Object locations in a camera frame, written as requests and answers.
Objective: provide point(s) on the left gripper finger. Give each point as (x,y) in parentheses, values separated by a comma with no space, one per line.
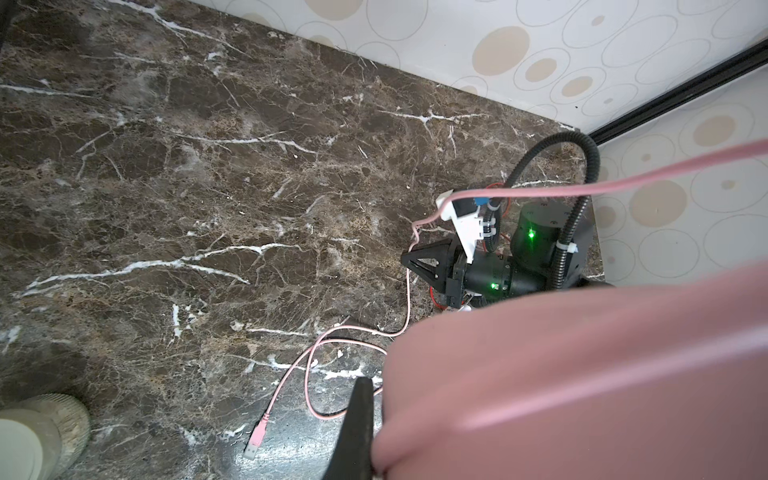
(351,458)

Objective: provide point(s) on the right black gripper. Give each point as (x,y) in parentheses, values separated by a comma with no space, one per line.
(487,279)

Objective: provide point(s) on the pink headset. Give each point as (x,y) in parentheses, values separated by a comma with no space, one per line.
(645,382)

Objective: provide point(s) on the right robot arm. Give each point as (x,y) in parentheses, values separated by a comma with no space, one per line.
(548,250)

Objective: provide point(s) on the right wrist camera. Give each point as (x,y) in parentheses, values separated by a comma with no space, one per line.
(474,224)

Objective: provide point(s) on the right black corner post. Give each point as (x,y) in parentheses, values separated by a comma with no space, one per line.
(722,74)

